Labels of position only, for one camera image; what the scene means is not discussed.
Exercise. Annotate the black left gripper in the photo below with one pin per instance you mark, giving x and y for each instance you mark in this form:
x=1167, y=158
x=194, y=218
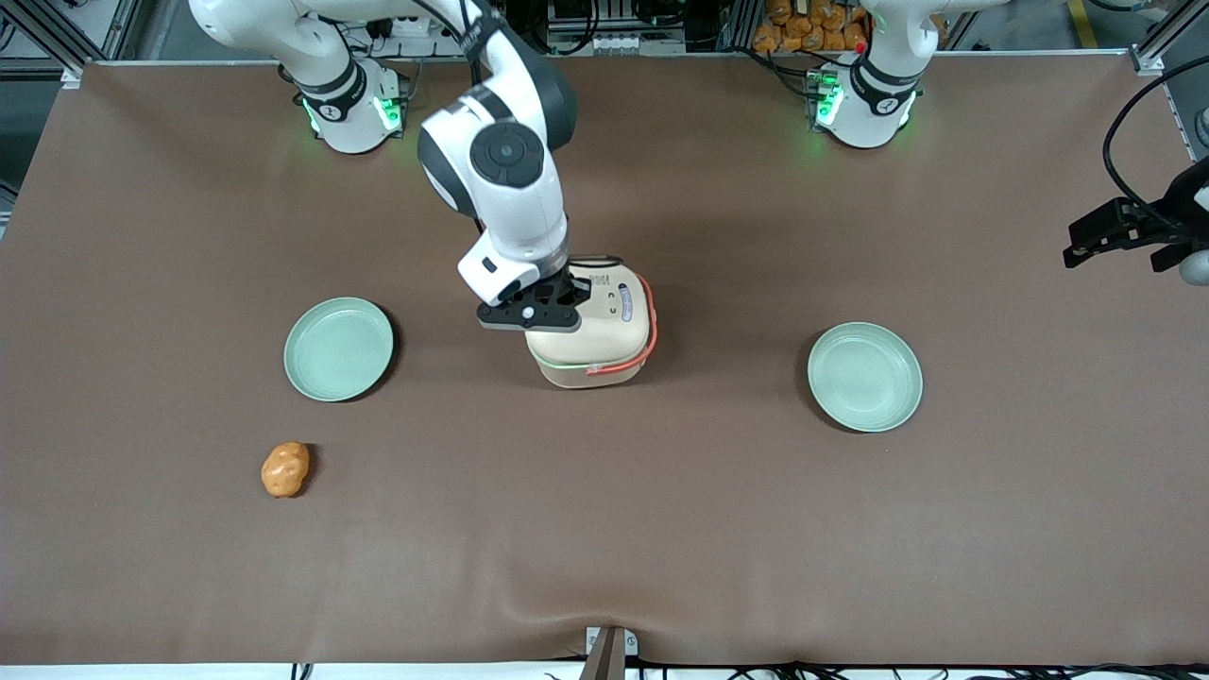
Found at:
x=1182, y=203

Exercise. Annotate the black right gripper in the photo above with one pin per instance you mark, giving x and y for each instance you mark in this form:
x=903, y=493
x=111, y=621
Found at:
x=570, y=286

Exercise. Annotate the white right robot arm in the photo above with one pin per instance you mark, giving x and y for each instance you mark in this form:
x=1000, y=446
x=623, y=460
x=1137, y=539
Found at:
x=505, y=161

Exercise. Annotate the pale green round plate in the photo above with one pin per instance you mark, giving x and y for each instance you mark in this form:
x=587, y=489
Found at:
x=338, y=349
x=864, y=378

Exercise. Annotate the brown table mat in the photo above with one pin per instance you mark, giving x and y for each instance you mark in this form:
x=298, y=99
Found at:
x=604, y=529

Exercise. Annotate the orange toy potato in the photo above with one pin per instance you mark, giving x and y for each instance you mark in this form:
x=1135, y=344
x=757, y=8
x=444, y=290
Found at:
x=284, y=469

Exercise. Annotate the white power strip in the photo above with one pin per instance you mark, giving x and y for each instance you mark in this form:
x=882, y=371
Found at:
x=406, y=25

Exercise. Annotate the bag of orange items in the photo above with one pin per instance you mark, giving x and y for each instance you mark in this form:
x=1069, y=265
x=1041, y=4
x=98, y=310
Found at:
x=803, y=28

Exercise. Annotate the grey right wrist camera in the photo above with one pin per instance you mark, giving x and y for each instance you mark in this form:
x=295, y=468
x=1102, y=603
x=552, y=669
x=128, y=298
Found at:
x=496, y=269

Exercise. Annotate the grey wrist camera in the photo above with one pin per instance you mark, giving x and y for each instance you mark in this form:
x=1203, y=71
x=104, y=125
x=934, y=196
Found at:
x=496, y=269
x=1196, y=267

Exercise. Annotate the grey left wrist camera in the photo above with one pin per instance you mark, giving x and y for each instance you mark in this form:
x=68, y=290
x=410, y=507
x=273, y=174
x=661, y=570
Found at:
x=1196, y=267

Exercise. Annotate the silver table corner bracket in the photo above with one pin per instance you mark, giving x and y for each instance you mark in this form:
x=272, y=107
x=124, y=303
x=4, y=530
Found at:
x=72, y=76
x=1147, y=61

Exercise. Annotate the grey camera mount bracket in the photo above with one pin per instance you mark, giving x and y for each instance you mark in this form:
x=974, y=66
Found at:
x=609, y=652

